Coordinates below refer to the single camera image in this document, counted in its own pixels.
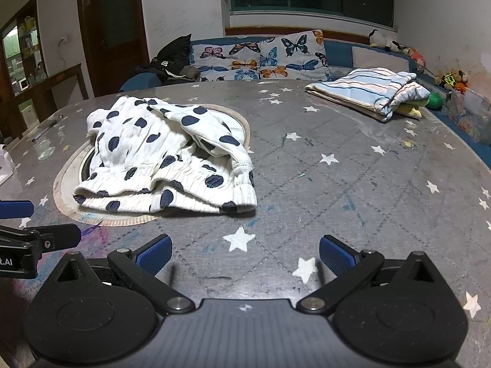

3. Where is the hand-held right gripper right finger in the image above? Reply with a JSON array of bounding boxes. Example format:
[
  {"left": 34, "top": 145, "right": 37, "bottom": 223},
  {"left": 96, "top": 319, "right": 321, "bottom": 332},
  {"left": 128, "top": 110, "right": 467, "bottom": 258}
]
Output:
[{"left": 296, "top": 235, "right": 451, "bottom": 315}]

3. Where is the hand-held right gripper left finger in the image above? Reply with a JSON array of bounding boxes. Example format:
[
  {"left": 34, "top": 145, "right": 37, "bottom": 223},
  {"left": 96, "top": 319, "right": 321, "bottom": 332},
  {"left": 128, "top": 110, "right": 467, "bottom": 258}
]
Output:
[{"left": 42, "top": 235, "right": 196, "bottom": 316}]

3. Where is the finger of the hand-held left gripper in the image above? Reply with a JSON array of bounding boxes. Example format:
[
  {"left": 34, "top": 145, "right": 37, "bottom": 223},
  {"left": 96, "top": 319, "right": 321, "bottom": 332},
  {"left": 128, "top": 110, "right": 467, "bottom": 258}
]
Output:
[
  {"left": 0, "top": 224, "right": 82, "bottom": 254},
  {"left": 0, "top": 200, "right": 35, "bottom": 220}
]

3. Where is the white navy polka dot garment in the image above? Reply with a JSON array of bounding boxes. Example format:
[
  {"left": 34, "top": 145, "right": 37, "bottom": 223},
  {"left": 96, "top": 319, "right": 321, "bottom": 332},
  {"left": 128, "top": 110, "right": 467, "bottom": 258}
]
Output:
[{"left": 73, "top": 96, "right": 257, "bottom": 215}]

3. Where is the pile of dark clothes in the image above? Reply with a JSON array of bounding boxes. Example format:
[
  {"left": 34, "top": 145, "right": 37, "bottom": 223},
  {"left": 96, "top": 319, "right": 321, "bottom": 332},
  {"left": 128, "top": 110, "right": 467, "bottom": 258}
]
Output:
[{"left": 132, "top": 34, "right": 200, "bottom": 85}]

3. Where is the white plastic bag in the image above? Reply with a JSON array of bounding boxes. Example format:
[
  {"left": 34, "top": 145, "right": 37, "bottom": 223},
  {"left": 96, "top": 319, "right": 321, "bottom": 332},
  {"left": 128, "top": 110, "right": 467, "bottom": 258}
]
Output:
[{"left": 0, "top": 145, "right": 15, "bottom": 186}]

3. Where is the grey star print table cover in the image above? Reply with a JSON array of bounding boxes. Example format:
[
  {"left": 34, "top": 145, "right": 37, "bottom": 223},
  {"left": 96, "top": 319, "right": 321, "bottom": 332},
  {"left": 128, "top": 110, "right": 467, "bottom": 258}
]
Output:
[{"left": 0, "top": 79, "right": 491, "bottom": 368}]

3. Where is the round induction cooktop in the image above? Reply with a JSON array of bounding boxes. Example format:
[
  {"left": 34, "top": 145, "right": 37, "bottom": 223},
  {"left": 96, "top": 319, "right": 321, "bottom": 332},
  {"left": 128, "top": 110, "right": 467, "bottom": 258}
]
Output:
[{"left": 54, "top": 103, "right": 252, "bottom": 226}]

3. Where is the clear pen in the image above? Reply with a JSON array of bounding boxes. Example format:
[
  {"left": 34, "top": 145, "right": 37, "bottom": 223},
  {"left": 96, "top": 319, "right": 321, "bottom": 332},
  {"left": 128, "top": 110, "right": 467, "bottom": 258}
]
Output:
[{"left": 31, "top": 115, "right": 64, "bottom": 142}]

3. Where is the wooden console table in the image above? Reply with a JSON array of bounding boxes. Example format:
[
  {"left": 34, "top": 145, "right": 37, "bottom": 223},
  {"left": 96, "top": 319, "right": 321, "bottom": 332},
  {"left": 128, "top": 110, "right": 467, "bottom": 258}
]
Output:
[{"left": 0, "top": 63, "right": 89, "bottom": 139}]

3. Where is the yellow green soft toy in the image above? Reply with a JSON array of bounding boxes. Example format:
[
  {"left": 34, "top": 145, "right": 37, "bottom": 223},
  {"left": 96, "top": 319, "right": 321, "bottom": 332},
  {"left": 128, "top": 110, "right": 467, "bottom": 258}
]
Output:
[{"left": 395, "top": 98, "right": 430, "bottom": 119}]

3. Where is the wooden display cabinet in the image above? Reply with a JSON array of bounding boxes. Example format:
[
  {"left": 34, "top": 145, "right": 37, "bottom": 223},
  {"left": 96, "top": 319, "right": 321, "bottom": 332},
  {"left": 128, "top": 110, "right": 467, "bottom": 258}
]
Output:
[{"left": 0, "top": 0, "right": 48, "bottom": 100}]

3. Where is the folded striped cloth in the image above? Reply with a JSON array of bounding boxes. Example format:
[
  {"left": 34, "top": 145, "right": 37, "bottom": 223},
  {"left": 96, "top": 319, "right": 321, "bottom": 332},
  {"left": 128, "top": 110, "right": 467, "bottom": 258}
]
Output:
[{"left": 305, "top": 67, "right": 430, "bottom": 123}]

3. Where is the clear plastic container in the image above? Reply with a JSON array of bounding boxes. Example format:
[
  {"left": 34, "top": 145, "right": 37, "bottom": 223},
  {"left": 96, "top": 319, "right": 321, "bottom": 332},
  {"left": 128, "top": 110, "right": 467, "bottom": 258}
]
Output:
[{"left": 449, "top": 86, "right": 491, "bottom": 144}]

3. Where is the blue sofa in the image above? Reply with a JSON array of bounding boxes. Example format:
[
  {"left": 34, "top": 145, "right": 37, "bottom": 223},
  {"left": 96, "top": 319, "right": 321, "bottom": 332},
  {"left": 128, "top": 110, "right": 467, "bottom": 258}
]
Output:
[{"left": 119, "top": 36, "right": 491, "bottom": 146}]

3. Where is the white cushion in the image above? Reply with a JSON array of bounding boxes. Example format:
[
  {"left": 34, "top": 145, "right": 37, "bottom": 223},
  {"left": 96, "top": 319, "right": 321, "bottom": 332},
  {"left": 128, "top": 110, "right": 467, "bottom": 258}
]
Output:
[{"left": 352, "top": 45, "right": 411, "bottom": 73}]

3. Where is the brown wooden door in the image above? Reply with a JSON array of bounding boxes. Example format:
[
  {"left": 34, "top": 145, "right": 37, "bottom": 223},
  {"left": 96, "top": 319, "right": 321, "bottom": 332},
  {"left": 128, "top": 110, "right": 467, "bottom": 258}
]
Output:
[{"left": 76, "top": 0, "right": 150, "bottom": 96}]

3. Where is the row of plush toys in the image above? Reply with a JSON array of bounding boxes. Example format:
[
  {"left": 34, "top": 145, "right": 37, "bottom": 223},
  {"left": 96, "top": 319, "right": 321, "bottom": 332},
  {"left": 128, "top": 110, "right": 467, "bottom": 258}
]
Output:
[{"left": 368, "top": 29, "right": 470, "bottom": 94}]

